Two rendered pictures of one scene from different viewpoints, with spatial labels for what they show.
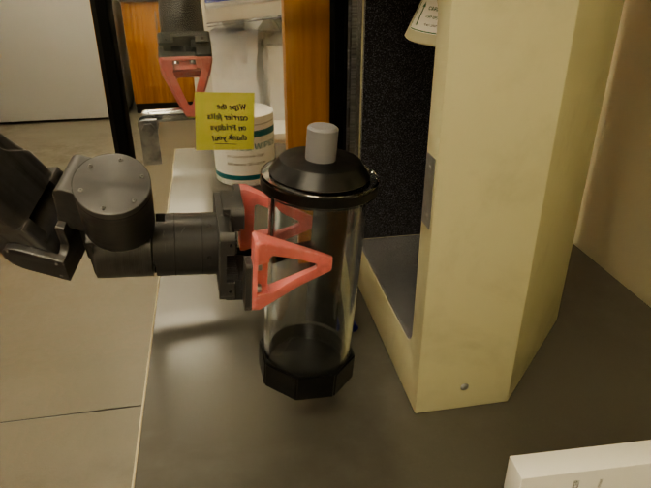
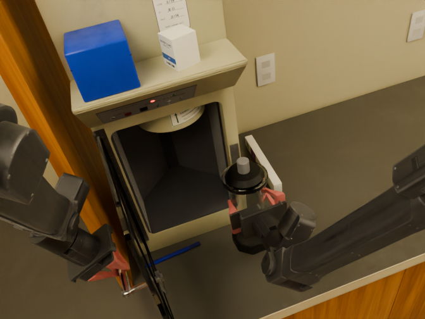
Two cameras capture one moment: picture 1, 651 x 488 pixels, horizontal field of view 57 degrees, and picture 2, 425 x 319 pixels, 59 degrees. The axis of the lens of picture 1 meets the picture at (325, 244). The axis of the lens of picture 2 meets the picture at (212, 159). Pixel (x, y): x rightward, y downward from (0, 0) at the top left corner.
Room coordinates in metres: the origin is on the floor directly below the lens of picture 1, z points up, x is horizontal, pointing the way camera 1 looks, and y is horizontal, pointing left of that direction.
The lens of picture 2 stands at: (0.59, 0.63, 1.83)
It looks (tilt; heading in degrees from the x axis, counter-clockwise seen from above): 41 degrees down; 269
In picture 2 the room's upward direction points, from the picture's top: 11 degrees counter-clockwise
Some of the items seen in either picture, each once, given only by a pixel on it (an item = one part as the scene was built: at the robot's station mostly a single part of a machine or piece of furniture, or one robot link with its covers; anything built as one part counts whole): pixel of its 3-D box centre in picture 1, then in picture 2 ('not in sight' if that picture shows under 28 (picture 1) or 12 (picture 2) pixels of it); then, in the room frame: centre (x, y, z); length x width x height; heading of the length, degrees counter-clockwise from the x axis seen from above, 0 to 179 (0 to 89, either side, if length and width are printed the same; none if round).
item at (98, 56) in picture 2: not in sight; (102, 59); (0.74, 0.00, 1.56); 0.10 x 0.10 x 0.09; 10
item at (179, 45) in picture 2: not in sight; (179, 47); (0.60, -0.02, 1.54); 0.05 x 0.05 x 0.06; 28
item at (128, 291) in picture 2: not in sight; (131, 274); (0.78, 0.20, 1.20); 0.10 x 0.05 x 0.03; 105
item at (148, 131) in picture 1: (150, 141); (160, 283); (0.73, 0.22, 1.18); 0.02 x 0.02 x 0.06; 15
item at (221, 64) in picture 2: not in sight; (162, 93); (0.65, -0.01, 1.46); 0.32 x 0.12 x 0.10; 10
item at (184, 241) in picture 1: (196, 243); (267, 227); (0.49, 0.12, 1.16); 0.10 x 0.07 x 0.07; 12
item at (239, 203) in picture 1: (268, 227); (241, 212); (0.54, 0.06, 1.15); 0.09 x 0.07 x 0.07; 103
